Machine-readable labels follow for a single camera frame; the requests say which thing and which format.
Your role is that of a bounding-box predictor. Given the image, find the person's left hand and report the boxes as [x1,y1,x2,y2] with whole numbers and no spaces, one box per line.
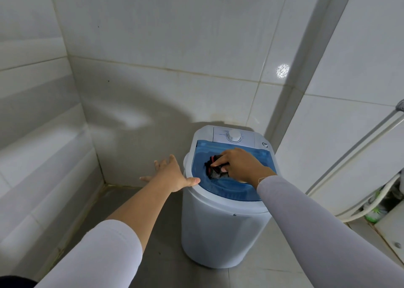
[140,154,201,193]

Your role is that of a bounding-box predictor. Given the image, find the person's right hand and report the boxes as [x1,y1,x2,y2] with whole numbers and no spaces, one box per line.
[210,148,277,189]

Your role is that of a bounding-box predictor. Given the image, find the dark cloth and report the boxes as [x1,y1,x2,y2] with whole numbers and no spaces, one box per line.
[204,154,231,181]

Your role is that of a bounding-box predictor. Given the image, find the person's right forearm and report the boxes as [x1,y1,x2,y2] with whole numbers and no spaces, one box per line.
[256,175,404,288]

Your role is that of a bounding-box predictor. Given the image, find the person's left forearm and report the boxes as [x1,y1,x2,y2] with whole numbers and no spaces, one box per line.
[34,182,178,288]

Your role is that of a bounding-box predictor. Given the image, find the blue translucent washer lid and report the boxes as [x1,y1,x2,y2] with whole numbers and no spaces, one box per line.
[191,140,277,202]

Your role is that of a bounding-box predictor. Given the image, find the white mini washing machine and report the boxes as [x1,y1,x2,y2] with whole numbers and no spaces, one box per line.
[181,125,278,269]

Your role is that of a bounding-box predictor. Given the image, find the white shower hose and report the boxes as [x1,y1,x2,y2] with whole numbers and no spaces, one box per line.
[305,108,404,196]

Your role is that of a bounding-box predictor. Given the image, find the white drain hose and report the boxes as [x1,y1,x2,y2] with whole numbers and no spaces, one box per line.
[335,173,402,223]

